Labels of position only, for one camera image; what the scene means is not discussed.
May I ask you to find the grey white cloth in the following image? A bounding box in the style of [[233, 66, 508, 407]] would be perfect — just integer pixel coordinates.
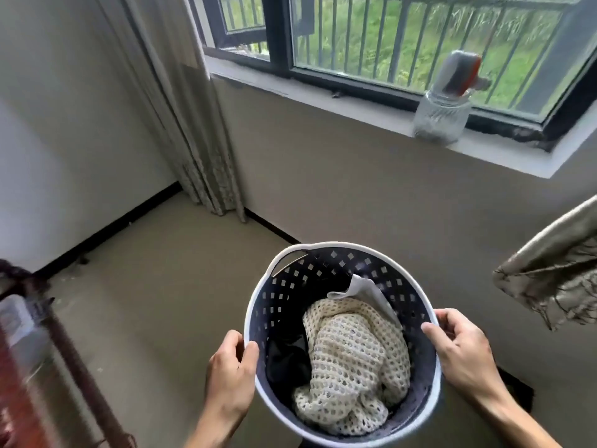
[[326, 274, 403, 329]]

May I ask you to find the dark framed window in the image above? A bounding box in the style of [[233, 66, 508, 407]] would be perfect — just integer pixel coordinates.
[[189, 0, 597, 152]]

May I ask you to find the person's right hand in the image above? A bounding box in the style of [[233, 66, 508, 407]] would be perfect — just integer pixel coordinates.
[[421, 308, 501, 401]]

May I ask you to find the white orange brush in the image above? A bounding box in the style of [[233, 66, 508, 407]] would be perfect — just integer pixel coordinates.
[[438, 50, 491, 98]]

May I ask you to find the beige patterned curtain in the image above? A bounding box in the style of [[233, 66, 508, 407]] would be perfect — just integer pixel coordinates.
[[95, 0, 247, 223], [493, 195, 597, 332]]

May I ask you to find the person's left forearm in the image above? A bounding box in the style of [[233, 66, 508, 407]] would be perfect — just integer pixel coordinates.
[[184, 402, 243, 448]]

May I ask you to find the person's right forearm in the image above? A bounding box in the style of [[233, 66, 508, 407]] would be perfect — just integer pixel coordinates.
[[473, 382, 575, 448]]

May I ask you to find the black garment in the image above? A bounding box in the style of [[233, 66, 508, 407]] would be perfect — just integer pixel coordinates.
[[265, 332, 312, 396]]

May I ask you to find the cream crochet knit garment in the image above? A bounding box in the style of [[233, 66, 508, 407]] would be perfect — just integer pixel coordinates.
[[292, 297, 412, 436]]

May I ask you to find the navy perforated laundry basket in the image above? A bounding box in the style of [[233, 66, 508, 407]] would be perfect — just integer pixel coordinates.
[[243, 242, 442, 448]]

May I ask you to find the white window sill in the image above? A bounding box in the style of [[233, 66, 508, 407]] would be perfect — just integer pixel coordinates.
[[204, 55, 597, 180]]

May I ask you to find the metal window railing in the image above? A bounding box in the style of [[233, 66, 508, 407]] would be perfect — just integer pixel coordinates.
[[219, 0, 584, 110]]

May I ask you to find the person's left hand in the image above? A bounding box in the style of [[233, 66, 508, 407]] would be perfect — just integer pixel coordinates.
[[204, 329, 260, 421]]

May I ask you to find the clear glass jar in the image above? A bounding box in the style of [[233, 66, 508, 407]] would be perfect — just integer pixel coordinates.
[[412, 89, 473, 146]]

